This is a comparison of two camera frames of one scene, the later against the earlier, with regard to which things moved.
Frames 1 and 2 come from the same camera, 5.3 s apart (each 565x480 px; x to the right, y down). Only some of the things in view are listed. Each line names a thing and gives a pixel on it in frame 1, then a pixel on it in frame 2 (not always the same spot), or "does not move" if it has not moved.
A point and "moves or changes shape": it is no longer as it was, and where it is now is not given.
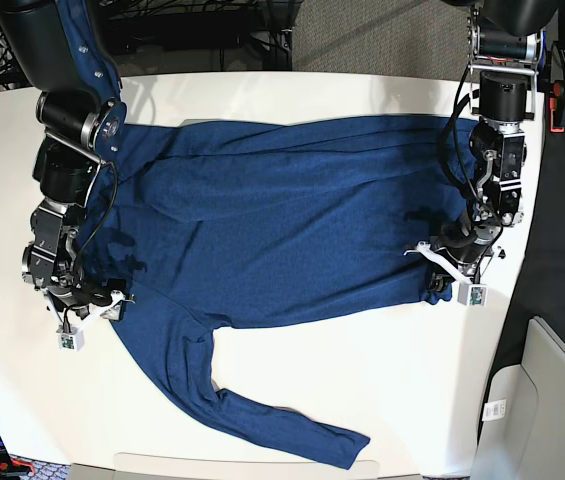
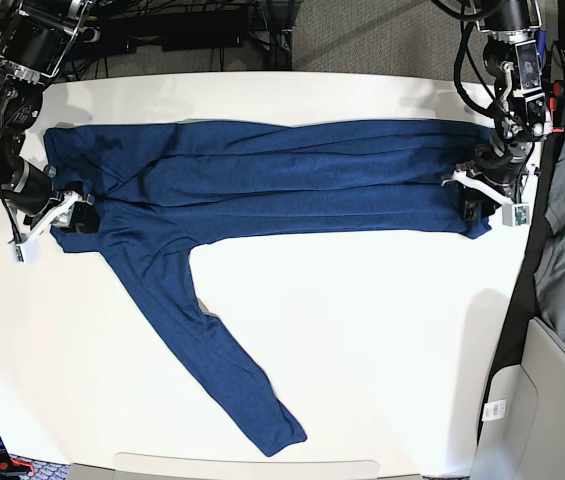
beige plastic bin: (541, 419) does not move
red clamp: (557, 104) does not move
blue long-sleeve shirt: (211, 221) moves or changes shape
